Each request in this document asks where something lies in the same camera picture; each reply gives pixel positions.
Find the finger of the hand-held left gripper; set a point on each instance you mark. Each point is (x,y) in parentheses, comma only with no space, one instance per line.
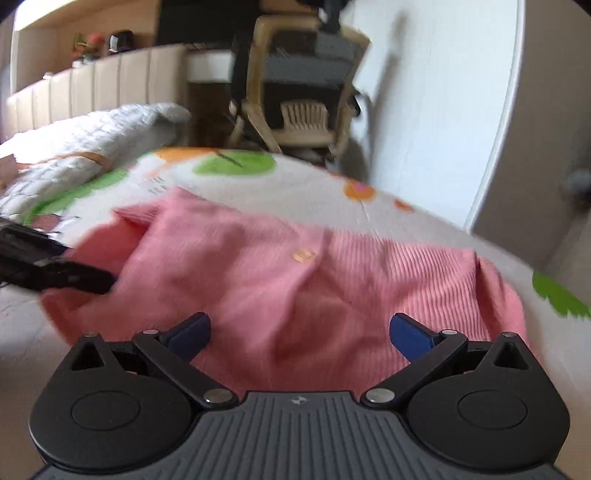
(78,277)

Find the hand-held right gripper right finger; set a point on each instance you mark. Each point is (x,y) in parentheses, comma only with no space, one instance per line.
(410,334)

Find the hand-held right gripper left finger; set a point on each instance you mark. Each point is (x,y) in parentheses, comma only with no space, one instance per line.
(190,334)

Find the pink ribbed dress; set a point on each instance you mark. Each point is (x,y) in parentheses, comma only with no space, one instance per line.
(277,286)

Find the white quilted blanket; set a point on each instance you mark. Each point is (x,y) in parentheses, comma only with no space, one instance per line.
(83,143)

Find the printed ruler mat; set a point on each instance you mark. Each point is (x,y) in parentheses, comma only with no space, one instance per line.
(300,194)

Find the beige padded headboard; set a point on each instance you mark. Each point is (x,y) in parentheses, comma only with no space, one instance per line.
(92,87)

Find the grey plush toy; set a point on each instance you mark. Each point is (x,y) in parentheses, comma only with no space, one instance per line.
(577,184)

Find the beige mesh office chair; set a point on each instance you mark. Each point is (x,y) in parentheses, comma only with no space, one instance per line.
(300,92)

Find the dark monitor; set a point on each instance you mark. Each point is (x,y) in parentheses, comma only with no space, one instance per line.
(207,21)

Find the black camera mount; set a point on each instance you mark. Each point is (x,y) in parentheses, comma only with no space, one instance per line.
(333,14)

